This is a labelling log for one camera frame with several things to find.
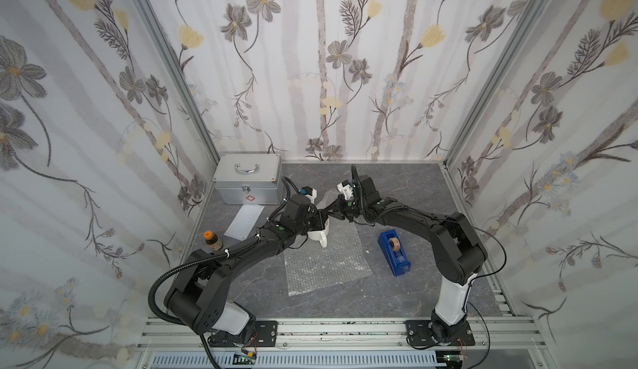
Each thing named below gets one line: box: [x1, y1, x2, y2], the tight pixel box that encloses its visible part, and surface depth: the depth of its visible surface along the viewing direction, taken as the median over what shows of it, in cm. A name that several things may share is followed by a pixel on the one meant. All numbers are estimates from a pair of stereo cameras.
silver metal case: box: [212, 152, 283, 205], surface depth 100 cm
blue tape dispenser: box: [377, 229, 412, 277], surface depth 88 cm
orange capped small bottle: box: [203, 230, 223, 251], surface depth 88 cm
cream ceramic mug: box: [307, 218, 330, 248], surface depth 91 cm
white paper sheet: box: [223, 204, 266, 242], surface depth 103 cm
